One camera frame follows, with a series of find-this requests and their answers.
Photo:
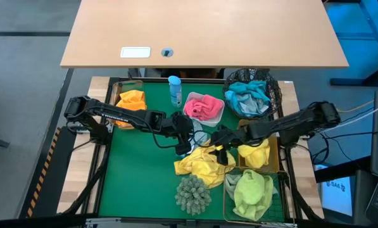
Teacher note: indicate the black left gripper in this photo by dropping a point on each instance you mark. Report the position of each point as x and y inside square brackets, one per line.
[182, 126]

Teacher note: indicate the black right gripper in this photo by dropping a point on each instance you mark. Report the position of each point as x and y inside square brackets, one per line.
[230, 134]

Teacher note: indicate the yellow microfiber towel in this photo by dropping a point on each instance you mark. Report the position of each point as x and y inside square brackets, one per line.
[255, 155]
[198, 164]

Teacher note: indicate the light blue microfiber towel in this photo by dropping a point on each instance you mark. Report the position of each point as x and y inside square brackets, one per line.
[201, 136]
[252, 106]

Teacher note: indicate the pink microfiber towel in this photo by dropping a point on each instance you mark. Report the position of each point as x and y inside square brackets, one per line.
[204, 107]

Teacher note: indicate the lime green microfiber towel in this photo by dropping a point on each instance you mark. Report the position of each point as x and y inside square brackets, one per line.
[252, 193]

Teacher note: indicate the orange microfiber towel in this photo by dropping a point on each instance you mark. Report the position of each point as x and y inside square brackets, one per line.
[131, 109]
[133, 96]

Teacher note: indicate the teal microfiber towel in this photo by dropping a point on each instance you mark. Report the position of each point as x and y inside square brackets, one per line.
[252, 88]

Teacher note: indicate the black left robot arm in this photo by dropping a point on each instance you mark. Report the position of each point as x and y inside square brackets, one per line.
[125, 117]

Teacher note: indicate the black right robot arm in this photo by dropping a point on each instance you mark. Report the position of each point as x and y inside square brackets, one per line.
[290, 122]

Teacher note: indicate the white plastic bin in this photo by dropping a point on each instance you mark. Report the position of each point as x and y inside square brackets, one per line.
[212, 123]

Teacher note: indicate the grey-green artificial succulent plant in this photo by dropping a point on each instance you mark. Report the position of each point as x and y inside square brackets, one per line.
[193, 194]

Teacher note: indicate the yellow plastic bin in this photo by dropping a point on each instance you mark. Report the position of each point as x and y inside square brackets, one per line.
[274, 152]

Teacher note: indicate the light blue spray bottle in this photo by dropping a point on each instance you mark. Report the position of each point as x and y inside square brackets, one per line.
[175, 93]

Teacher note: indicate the clear plastic bin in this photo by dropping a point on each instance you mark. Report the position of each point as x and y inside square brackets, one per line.
[127, 85]

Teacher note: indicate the white rectangular desk plate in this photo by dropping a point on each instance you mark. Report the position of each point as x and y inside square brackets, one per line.
[135, 52]

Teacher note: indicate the tan wooden desk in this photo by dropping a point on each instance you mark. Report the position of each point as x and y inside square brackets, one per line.
[207, 28]

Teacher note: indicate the white printed box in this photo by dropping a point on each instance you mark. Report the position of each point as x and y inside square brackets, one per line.
[337, 199]

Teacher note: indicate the black yellow hazard strip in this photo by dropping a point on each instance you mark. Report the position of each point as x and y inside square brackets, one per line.
[43, 172]

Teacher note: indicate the metal frame stand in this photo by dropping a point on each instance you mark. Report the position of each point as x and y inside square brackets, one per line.
[350, 81]

